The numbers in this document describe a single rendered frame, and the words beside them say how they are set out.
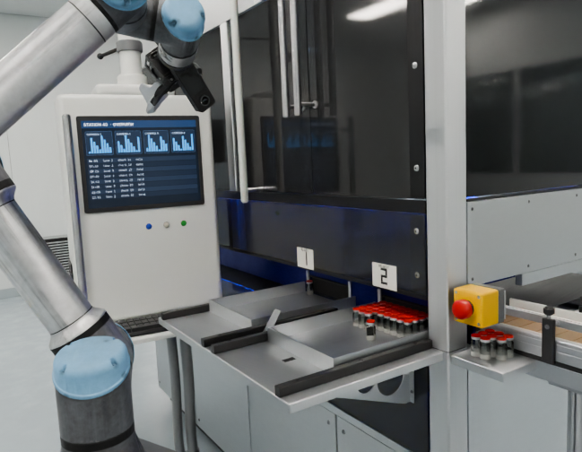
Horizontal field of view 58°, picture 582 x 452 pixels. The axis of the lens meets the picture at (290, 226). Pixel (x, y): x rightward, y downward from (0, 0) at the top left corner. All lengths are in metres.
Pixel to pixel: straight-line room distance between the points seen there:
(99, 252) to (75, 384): 0.99
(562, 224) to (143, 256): 1.28
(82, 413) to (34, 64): 0.53
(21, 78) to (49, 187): 5.51
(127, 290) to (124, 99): 0.63
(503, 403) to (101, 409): 0.93
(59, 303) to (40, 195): 5.37
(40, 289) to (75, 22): 0.45
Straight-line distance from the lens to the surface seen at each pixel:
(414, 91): 1.21
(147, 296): 1.90
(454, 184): 1.16
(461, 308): 1.12
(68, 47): 0.89
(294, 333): 1.33
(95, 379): 0.90
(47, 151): 6.39
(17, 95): 0.89
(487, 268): 1.27
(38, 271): 1.02
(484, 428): 1.40
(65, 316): 1.03
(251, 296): 1.64
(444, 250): 1.17
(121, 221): 1.84
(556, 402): 1.63
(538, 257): 1.43
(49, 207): 6.39
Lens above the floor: 1.31
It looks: 7 degrees down
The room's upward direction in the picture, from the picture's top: 3 degrees counter-clockwise
